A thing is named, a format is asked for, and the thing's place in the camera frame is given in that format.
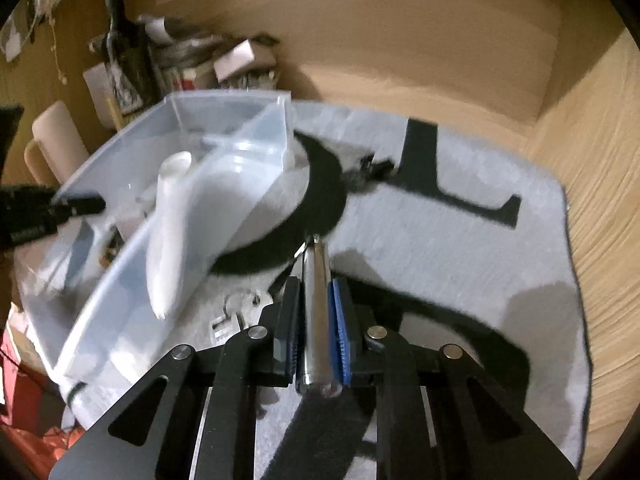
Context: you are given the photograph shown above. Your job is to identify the white electric trimmer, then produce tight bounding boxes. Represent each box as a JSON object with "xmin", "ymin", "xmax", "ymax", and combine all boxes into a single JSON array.
[{"xmin": 145, "ymin": 151, "xmax": 201, "ymax": 320}]

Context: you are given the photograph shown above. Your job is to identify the clear plastic storage bin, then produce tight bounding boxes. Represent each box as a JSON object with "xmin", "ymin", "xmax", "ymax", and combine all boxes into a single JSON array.
[{"xmin": 15, "ymin": 90, "xmax": 296, "ymax": 386}]

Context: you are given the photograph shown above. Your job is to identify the bunch of silver keys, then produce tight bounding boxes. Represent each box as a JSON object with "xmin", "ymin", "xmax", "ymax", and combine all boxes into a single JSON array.
[{"xmin": 210, "ymin": 292, "xmax": 273, "ymax": 342}]

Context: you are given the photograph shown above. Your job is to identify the small black clip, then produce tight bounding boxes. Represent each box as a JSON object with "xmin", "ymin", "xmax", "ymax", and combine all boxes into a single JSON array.
[{"xmin": 345, "ymin": 155, "xmax": 396, "ymax": 193}]

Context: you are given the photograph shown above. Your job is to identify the small white box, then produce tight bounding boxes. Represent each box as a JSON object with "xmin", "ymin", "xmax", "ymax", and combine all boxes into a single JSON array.
[{"xmin": 214, "ymin": 40, "xmax": 256, "ymax": 82}]

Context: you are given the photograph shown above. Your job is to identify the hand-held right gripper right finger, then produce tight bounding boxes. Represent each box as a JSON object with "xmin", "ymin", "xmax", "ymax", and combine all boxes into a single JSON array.
[{"xmin": 327, "ymin": 280, "xmax": 578, "ymax": 480}]

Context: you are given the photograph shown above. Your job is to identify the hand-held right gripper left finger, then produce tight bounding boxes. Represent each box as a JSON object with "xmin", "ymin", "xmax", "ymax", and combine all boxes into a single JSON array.
[{"xmin": 47, "ymin": 275, "xmax": 303, "ymax": 480}]

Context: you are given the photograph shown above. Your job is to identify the silver metal cylinder tool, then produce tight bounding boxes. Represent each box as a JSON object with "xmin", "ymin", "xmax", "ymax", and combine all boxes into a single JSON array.
[{"xmin": 296, "ymin": 234, "xmax": 343, "ymax": 395}]

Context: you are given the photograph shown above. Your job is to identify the stack of books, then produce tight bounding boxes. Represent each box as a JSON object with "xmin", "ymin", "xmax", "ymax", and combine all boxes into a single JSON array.
[{"xmin": 145, "ymin": 15, "xmax": 278, "ymax": 97}]

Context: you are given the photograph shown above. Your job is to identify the bowl of small stones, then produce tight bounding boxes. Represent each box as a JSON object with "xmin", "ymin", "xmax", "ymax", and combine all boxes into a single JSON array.
[{"xmin": 225, "ymin": 70, "xmax": 281, "ymax": 94}]

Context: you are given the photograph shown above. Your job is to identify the grey mat with black print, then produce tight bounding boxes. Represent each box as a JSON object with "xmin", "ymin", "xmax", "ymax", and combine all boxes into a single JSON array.
[{"xmin": 15, "ymin": 100, "xmax": 586, "ymax": 480}]

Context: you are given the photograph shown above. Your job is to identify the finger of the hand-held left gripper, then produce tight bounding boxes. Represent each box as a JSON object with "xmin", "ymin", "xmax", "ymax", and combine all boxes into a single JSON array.
[
  {"xmin": 50, "ymin": 195, "xmax": 107, "ymax": 221},
  {"xmin": 0, "ymin": 104, "xmax": 25, "ymax": 173}
]

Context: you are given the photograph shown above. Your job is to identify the white paper card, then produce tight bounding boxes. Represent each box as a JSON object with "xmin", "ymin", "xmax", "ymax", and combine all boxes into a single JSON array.
[{"xmin": 82, "ymin": 62, "xmax": 120, "ymax": 128}]

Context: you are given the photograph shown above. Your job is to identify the red packaging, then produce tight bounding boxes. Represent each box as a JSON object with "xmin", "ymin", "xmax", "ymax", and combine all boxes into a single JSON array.
[{"xmin": 0, "ymin": 325, "xmax": 76, "ymax": 467}]

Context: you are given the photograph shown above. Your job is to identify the thin white hanging cord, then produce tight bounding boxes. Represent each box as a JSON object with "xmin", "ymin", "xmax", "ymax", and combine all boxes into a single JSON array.
[{"xmin": 47, "ymin": 10, "xmax": 69, "ymax": 86}]

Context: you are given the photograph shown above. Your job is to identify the dark wine bottle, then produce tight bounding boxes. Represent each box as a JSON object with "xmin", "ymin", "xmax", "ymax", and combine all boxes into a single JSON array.
[{"xmin": 102, "ymin": 0, "xmax": 161, "ymax": 113}]

